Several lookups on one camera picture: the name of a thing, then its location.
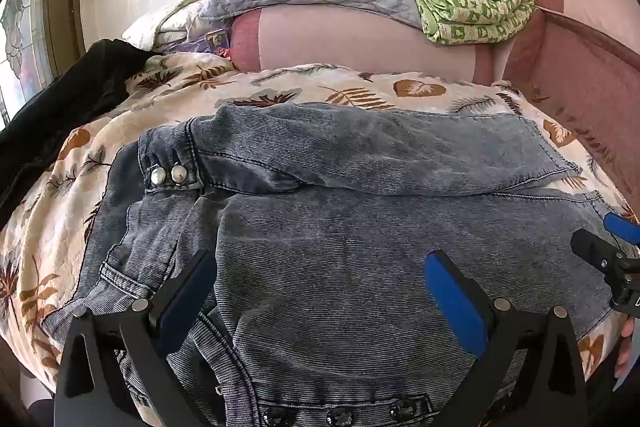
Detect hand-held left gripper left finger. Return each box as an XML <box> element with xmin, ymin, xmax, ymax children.
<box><xmin>52</xmin><ymin>249</ymin><xmax>226</xmax><ymax>427</ymax></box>

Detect stained glass window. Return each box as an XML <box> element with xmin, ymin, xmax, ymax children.
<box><xmin>0</xmin><ymin>0</ymin><xmax>56</xmax><ymax>128</ymax></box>

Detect grey-blue denim pants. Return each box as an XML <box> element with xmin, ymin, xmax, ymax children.
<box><xmin>42</xmin><ymin>102</ymin><xmax>631</xmax><ymax>427</ymax></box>

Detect black garment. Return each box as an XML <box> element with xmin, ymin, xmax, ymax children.
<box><xmin>0</xmin><ymin>38</ymin><xmax>151</xmax><ymax>228</ymax></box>

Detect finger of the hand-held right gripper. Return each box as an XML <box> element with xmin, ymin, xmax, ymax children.
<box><xmin>571</xmin><ymin>229</ymin><xmax>626</xmax><ymax>274</ymax></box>
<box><xmin>602</xmin><ymin>212</ymin><xmax>640</xmax><ymax>249</ymax></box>

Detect pink upholstered headboard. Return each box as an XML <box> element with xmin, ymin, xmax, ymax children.
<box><xmin>227</xmin><ymin>0</ymin><xmax>640</xmax><ymax>188</ymax></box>

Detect white pillow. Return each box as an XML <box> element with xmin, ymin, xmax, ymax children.
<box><xmin>121</xmin><ymin>0</ymin><xmax>211</xmax><ymax>52</ymax></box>

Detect person's right hand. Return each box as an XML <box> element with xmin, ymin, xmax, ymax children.
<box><xmin>614</xmin><ymin>317</ymin><xmax>640</xmax><ymax>393</ymax></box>

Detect colourful printed packet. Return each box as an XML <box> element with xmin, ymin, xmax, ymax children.
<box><xmin>205</xmin><ymin>29</ymin><xmax>233</xmax><ymax>58</ymax></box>

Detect cream leaf print blanket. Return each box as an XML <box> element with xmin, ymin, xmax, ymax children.
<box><xmin>0</xmin><ymin>52</ymin><xmax>640</xmax><ymax>388</ymax></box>

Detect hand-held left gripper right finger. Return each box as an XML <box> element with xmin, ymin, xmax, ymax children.
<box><xmin>422</xmin><ymin>249</ymin><xmax>588</xmax><ymax>427</ymax></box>

